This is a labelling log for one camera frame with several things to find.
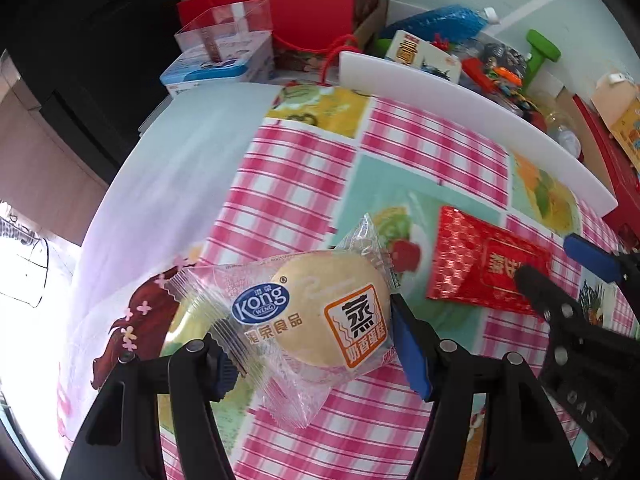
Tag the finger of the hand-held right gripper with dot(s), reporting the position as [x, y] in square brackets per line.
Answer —
[592, 257]
[542, 292]

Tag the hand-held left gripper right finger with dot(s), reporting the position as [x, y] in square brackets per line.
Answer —
[412, 355]

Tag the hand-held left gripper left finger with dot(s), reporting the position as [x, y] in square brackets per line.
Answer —
[225, 377]

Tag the red patterned packet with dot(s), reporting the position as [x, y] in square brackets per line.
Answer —
[465, 260]

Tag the clear steamed cake packet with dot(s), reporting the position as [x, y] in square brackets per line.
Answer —
[325, 310]

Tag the large red gift box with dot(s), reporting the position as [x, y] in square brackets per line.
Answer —
[620, 180]

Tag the clear plastic bottle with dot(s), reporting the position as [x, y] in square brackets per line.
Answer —
[562, 130]

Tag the colourful toy pile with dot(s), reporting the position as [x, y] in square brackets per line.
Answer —
[500, 70]

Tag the cartoon printed white sheet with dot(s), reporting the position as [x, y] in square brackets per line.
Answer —
[175, 170]

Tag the green dumbbell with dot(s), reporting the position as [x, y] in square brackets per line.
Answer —
[542, 47]

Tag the white board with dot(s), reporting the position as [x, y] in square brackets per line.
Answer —
[450, 95]

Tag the white printed card box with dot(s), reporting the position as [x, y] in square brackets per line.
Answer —
[425, 57]

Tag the blue liquid bottle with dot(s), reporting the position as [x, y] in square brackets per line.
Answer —
[440, 20]

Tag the blue tin box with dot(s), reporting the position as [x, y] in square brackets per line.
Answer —
[215, 74]

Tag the black cabinet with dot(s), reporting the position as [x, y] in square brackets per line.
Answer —
[90, 60]

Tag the clear plastic box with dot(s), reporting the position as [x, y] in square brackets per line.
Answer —
[225, 25]

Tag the bright red box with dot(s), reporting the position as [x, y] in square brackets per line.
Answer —
[300, 10]

